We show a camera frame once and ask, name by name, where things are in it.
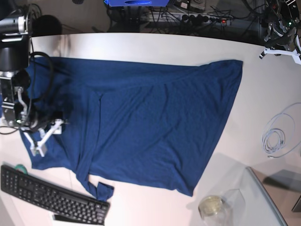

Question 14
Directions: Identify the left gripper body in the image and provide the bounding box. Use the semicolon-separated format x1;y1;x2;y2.
263;28;297;51

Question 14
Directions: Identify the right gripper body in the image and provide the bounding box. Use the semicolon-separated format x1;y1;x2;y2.
28;111;64;132

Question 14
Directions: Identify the dark blue t-shirt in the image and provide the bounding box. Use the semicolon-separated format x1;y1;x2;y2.
30;57;243;201

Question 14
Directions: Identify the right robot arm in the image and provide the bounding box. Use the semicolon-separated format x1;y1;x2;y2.
0;5;64;132

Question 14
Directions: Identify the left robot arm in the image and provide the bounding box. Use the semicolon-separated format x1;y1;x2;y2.
261;0;301;53

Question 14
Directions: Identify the green tape roll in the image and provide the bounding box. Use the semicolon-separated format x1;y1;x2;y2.
15;164;28;174

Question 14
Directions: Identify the white power strip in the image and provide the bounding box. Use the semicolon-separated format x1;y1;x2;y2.
144;11;234;26

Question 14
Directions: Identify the black computer keyboard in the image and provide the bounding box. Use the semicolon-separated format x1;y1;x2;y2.
0;165;110;226

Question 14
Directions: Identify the blue box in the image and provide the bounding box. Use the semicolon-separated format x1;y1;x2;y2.
104;0;169;7

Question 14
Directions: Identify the clear glass jar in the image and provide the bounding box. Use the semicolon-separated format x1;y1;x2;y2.
198;195;227;226

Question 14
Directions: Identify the coiled white cable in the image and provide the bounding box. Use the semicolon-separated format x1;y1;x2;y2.
261;102;301;159

